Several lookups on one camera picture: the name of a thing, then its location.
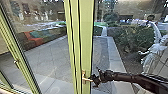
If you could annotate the green framed glass door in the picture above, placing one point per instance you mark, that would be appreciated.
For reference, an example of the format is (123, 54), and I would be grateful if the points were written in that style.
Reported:
(87, 36)

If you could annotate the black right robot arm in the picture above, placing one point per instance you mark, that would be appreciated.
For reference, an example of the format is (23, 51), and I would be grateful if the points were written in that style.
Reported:
(143, 81)

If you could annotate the green outdoor shrub bed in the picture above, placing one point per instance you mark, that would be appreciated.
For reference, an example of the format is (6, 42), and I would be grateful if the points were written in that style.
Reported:
(131, 36)

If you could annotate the colourful outdoor seating block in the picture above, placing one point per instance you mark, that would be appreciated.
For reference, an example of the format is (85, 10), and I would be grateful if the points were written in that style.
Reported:
(40, 36)

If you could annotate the green framed glass wall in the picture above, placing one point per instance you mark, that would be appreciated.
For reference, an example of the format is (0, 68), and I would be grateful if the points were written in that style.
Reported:
(71, 40)

